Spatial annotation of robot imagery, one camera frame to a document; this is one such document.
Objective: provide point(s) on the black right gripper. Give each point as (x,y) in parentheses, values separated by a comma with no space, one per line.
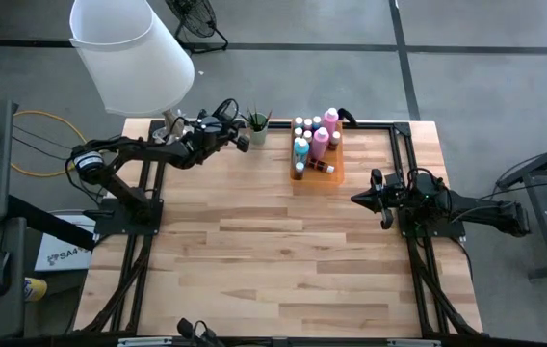
(394,195)

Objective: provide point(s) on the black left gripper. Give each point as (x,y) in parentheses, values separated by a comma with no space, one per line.
(218,137)

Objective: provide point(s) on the grey small paint bottle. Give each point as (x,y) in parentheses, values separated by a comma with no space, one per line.
(334,140)

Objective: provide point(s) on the pink large paint bottle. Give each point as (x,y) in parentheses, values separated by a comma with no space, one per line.
(331,120)
(319,144)

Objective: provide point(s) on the green small paint bottle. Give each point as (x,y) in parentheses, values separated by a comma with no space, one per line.
(298,121)

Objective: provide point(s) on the teal large paint bottle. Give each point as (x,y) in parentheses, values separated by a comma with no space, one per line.
(301,152)

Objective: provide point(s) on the yellow small paint bottle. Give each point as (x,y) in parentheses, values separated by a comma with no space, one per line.
(307,135)

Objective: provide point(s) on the maroon small paint bottle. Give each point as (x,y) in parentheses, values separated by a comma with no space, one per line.
(307,124)

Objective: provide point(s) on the blue small paint bottle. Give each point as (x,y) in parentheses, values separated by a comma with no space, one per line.
(317,121)

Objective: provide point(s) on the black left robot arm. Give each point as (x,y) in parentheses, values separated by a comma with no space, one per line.
(129,154)

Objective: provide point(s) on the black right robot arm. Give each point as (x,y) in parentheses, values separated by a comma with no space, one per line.
(476,209)

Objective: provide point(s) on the green plastic cup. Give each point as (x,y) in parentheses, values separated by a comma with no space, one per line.
(259,136)

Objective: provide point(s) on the orange translucent plastic bin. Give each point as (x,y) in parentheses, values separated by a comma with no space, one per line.
(319,180)

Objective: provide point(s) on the white shade silver table lamp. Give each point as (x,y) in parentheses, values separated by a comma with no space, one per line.
(129,58)

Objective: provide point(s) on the black floor fan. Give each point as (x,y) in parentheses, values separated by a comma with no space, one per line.
(196,19)

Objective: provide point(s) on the black metal table stand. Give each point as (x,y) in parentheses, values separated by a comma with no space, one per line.
(540,226)

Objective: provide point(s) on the white cardboard box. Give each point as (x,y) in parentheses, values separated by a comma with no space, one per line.
(64,253)

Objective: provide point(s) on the yellow can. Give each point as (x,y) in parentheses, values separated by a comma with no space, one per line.
(36,289)

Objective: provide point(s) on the silver metal bracket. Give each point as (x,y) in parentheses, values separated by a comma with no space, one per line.
(143,342)
(413,343)

